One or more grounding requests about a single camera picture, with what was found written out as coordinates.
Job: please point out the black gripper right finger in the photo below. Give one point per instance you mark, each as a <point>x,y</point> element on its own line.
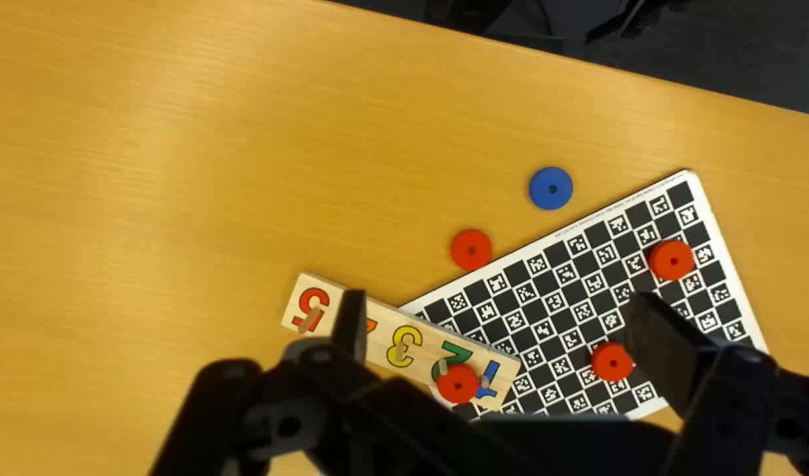
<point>673,353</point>

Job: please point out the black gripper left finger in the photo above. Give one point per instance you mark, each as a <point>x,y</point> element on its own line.
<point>350,329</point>

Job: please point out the orange disc board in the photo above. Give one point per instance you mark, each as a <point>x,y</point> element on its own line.
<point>670,259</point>
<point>612,362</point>

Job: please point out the orange disc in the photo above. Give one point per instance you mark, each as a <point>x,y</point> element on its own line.
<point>472,248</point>
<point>457,384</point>

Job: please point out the blue round disc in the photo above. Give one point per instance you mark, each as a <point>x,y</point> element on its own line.
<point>551,189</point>

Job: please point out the wooden number peg board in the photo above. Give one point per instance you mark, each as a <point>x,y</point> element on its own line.
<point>402,343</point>

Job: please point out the checkerboard calibration board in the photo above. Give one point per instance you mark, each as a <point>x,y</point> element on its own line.
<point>555,298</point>

